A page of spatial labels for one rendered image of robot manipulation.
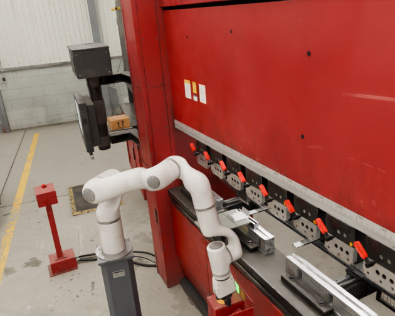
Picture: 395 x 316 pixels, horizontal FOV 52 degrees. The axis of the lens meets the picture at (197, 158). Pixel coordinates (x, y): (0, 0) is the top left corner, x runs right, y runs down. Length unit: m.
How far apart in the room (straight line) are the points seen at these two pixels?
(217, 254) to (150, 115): 1.36
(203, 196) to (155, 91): 1.31
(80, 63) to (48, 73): 6.26
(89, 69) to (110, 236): 1.25
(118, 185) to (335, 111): 0.99
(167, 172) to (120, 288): 0.78
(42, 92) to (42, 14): 1.56
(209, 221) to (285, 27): 0.84
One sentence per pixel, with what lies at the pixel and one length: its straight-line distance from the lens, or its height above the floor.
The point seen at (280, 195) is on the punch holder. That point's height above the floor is 1.30.
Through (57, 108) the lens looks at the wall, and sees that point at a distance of 9.21.
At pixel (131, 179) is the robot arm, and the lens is 1.83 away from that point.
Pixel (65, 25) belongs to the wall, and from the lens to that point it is 9.01.
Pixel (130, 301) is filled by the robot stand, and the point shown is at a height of 0.72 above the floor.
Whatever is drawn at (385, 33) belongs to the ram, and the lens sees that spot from 1.35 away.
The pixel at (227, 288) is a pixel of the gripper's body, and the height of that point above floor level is 0.94.
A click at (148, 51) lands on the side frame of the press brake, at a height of 1.89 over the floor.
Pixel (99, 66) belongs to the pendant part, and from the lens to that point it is 2.87.
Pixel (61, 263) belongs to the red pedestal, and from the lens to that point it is 3.92.
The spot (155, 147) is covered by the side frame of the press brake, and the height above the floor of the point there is 1.22.
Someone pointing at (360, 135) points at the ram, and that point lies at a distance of 1.46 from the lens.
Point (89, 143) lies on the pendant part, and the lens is 2.94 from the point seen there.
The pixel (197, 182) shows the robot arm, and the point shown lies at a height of 1.47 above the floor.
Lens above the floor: 2.14
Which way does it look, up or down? 20 degrees down
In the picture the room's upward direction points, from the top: 5 degrees counter-clockwise
